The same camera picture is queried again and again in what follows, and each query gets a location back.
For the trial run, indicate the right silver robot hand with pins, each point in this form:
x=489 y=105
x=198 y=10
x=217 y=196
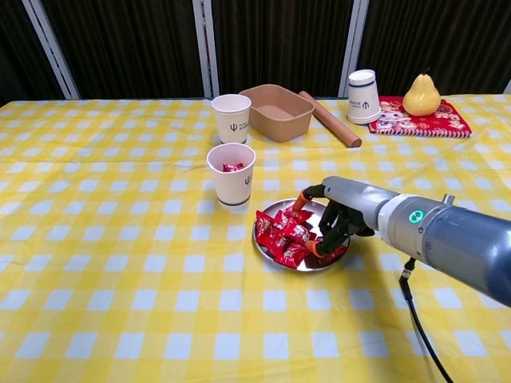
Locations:
x=355 y=199

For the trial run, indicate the red candies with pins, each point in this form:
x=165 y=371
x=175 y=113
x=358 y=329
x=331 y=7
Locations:
x=287 y=235
x=231 y=167

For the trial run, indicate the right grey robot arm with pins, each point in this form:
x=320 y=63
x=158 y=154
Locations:
x=459 y=235

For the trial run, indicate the round steel plate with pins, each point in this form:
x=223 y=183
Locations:
x=279 y=205

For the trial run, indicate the upturned white paper cup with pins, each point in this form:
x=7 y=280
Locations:
x=363 y=99

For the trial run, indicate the wooden rolling pin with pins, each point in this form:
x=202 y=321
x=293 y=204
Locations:
x=335 y=127

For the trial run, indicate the brown paper food box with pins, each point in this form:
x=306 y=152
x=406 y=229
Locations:
x=287 y=127

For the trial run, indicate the yellow pear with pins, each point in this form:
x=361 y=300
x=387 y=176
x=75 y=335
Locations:
x=421 y=99

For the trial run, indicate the red cartoon spiral notebook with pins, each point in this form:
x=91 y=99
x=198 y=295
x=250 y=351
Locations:
x=451 y=123

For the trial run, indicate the yellow checkered tablecloth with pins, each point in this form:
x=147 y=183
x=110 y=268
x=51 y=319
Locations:
x=120 y=279

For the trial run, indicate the aluminium partition post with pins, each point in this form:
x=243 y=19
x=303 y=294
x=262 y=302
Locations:
x=508 y=87
x=353 y=48
x=205 y=48
x=48 y=44

